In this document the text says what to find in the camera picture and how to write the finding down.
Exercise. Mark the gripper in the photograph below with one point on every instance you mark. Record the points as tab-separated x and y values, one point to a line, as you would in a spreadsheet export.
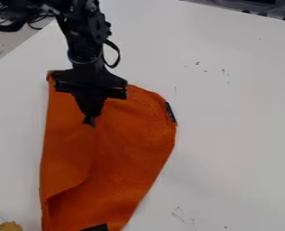
88	79

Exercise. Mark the orange cloth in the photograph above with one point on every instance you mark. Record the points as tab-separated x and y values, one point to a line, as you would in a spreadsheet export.
109	156

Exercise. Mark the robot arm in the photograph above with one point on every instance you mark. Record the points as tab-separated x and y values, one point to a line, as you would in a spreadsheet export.
84	27

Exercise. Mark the yellow toy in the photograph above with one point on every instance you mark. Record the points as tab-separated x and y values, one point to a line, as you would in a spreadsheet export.
10	226

